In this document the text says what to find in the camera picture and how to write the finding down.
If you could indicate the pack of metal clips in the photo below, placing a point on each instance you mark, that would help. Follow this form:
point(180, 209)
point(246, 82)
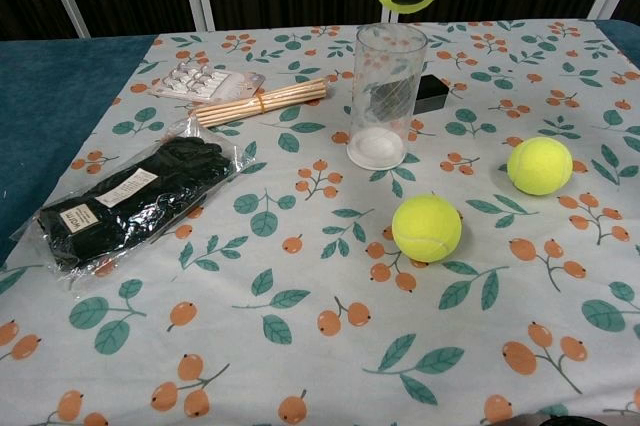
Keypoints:
point(205, 83)

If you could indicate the plain yellow tennis ball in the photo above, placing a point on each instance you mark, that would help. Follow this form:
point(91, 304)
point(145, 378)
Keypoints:
point(426, 228)
point(540, 166)

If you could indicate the clear plastic cup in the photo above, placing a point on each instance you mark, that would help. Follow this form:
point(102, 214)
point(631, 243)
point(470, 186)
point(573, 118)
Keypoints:
point(387, 96)

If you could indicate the floral patterned tablecloth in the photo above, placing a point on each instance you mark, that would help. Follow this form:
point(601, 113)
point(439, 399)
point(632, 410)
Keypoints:
point(320, 271)

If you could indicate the teal blue cloth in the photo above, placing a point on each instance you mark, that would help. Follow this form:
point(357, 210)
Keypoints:
point(50, 111)

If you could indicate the small black box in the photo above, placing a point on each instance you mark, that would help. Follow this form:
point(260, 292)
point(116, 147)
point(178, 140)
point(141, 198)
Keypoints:
point(432, 93)

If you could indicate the bundle of wooden sticks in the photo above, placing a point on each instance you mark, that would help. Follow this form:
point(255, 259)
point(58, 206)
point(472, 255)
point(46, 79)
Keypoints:
point(260, 103)

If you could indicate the black gloves in plastic bag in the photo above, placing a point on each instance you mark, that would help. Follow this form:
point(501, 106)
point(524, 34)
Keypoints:
point(135, 201)

